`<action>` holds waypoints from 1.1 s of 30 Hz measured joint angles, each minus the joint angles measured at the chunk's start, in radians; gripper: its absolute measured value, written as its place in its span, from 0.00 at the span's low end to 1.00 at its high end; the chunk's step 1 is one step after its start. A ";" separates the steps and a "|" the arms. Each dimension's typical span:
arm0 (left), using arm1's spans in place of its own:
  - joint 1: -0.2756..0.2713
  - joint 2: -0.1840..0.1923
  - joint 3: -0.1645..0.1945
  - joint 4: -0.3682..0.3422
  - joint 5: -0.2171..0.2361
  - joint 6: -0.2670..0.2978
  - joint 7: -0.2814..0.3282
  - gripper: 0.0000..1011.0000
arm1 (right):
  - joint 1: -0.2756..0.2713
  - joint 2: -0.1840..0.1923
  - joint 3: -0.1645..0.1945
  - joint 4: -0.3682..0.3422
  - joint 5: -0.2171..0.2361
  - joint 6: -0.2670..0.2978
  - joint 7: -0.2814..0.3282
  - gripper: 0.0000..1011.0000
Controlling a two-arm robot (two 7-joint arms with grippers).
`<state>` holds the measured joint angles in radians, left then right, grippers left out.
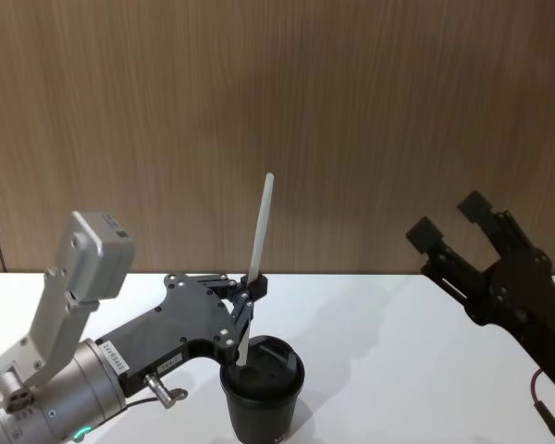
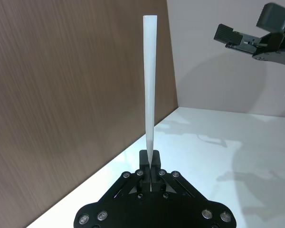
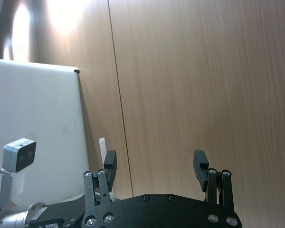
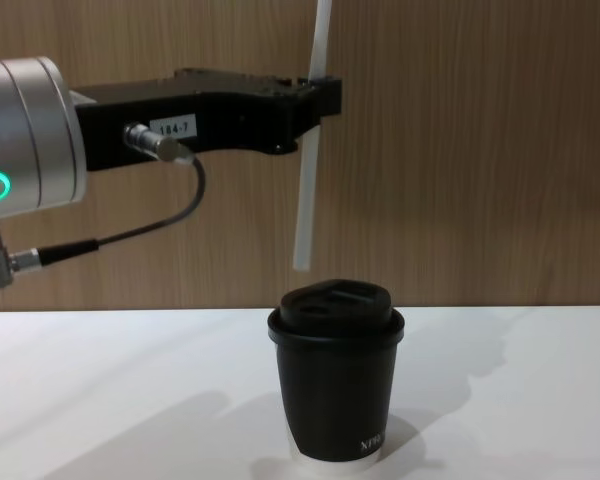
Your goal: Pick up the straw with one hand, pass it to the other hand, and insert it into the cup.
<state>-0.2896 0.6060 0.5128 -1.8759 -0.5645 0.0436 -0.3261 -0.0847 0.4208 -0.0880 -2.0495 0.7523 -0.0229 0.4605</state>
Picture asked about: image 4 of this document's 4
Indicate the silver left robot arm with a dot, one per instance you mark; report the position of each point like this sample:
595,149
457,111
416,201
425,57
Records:
30,130

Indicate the black paper cup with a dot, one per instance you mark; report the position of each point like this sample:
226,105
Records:
335,395

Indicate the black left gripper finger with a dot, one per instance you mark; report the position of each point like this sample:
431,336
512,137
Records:
325,97
294,86

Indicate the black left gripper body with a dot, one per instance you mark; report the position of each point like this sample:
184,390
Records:
220,120

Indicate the white plastic straw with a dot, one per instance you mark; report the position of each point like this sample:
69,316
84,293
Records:
305,200

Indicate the black plastic cup lid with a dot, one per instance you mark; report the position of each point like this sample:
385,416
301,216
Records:
335,315

